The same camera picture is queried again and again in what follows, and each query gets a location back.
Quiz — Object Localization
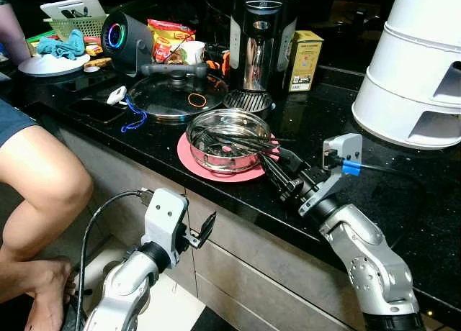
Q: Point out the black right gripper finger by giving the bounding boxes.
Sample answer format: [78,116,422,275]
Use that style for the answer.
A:
[258,155,292,201]
[274,145,305,173]

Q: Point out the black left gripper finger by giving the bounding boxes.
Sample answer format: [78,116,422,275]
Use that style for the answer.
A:
[193,211,218,247]

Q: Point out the steel bowl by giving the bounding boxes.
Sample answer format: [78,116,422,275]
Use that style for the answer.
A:
[186,108,273,175]

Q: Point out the grey drawer front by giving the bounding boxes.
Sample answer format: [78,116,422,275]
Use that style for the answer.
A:
[193,273,278,331]
[180,187,364,328]
[189,239,339,331]

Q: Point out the thin dark utensil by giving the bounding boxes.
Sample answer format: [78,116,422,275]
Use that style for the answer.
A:
[193,128,283,158]

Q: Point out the pink plate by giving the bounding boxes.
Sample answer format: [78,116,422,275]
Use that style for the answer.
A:
[176,132,280,183]

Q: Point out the black floor mat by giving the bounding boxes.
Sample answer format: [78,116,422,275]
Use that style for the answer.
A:
[191,306,238,331]

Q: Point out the yellow carton box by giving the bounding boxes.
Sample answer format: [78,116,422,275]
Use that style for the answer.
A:
[288,30,325,93]

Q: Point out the orange rubber band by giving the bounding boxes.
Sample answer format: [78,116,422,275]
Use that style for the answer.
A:
[187,92,208,107]

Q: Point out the orange black tool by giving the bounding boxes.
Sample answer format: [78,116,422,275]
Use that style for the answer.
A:
[209,47,231,73]

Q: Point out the black coffee machine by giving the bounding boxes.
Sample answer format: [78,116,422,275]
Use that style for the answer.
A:
[222,0,302,114]

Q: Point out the glass pot lid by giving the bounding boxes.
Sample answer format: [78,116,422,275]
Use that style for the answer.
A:
[128,61,230,123]

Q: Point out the white tiered rack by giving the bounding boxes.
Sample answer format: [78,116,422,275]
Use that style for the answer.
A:
[351,0,461,150]

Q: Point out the black phone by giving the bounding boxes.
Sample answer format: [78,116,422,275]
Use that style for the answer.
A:
[68,99,127,124]

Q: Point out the white key fob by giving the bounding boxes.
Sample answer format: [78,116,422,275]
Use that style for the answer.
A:
[107,86,128,106]

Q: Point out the person in blue shorts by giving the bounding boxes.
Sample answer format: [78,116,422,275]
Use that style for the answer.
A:
[0,99,94,331]

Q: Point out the yellow red noodle packet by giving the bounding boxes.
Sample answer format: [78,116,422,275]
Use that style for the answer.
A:
[146,19,197,64]

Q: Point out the small snack packet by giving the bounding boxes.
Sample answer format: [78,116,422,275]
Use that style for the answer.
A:
[85,42,109,58]

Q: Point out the white round lid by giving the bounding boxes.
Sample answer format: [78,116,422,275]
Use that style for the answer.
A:
[17,52,91,77]

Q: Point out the teal cloth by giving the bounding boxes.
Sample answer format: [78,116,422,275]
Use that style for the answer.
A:
[36,29,87,60]

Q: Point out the green plastic basket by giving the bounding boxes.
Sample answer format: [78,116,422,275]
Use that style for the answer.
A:
[45,14,109,42]

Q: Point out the white rectangular tray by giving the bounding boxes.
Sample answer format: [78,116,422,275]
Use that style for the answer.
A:
[40,0,107,20]

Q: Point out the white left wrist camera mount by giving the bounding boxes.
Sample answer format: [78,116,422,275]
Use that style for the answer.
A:
[142,189,189,267]

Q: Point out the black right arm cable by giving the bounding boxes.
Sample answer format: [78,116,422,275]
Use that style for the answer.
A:
[328,155,429,256]

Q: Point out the blue lanyard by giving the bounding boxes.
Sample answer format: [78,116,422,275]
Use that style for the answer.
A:
[120,97,148,134]

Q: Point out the black speaker with light ring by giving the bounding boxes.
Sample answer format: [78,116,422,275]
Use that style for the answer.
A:
[101,11,156,76]

